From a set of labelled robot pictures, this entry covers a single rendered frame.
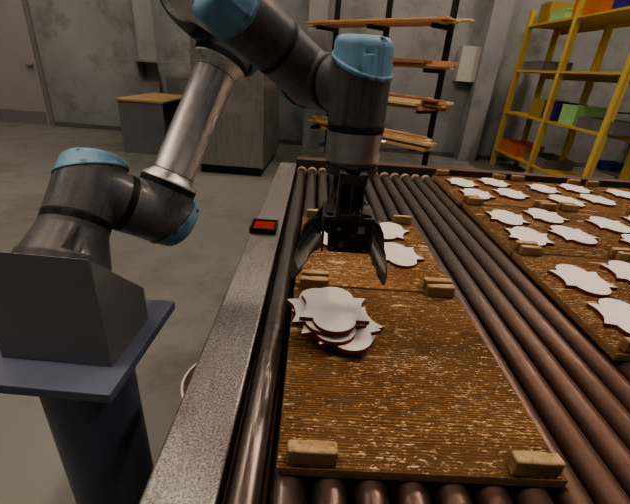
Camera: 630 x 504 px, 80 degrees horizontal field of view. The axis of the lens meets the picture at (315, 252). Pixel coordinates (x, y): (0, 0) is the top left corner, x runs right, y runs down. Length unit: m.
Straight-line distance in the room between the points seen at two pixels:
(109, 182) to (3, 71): 8.64
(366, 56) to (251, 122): 4.55
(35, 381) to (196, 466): 0.35
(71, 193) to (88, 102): 7.88
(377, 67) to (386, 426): 0.45
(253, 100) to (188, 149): 4.15
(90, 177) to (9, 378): 0.36
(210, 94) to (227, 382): 0.57
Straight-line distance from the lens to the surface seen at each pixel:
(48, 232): 0.75
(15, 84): 9.32
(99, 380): 0.75
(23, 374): 0.81
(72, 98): 8.79
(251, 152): 5.07
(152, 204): 0.82
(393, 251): 1.00
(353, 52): 0.49
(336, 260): 0.93
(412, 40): 7.41
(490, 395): 0.66
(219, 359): 0.67
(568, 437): 0.69
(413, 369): 0.65
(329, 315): 0.64
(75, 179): 0.79
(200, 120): 0.86
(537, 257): 1.19
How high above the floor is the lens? 1.36
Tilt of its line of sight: 26 degrees down
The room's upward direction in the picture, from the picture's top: 4 degrees clockwise
